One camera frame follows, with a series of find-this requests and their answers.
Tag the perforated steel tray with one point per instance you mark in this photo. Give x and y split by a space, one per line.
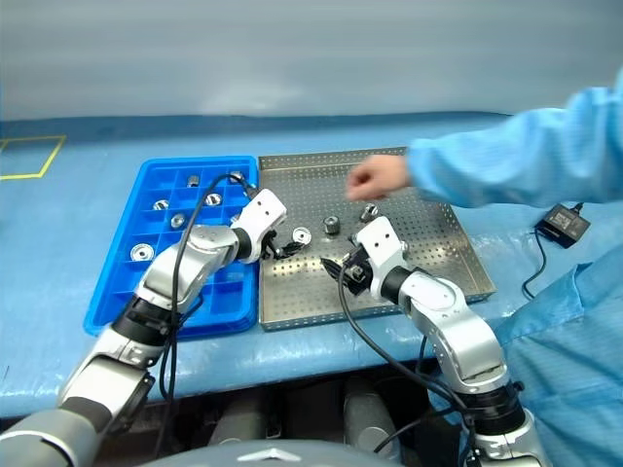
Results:
302 292

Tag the person's blue gown torso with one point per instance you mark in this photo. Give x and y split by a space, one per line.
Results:
574 350

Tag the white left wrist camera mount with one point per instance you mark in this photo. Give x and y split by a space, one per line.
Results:
260 211

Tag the person's bare hand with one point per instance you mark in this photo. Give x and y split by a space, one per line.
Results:
382 177

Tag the person's blue sleeved forearm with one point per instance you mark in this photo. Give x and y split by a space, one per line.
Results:
525 155

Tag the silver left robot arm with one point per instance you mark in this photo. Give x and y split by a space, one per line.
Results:
160 279

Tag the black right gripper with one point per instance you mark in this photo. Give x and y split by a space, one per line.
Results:
357 275

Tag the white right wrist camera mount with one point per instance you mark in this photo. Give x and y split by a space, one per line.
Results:
382 243

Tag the metal roller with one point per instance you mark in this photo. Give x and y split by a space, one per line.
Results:
368 212
331 225
300 236
141 252
177 221
193 180
161 204
237 176
213 199

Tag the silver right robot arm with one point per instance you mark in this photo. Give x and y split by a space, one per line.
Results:
462 331

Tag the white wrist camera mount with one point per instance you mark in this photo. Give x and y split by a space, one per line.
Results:
382 243
260 211

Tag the grey rounded cylinder shape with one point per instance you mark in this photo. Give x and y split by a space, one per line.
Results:
372 423
238 425

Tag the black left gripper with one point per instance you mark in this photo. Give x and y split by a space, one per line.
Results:
270 243

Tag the blue compartment tray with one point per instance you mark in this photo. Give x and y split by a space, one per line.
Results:
121 272

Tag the small black box device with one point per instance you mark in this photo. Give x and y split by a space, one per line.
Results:
563 225

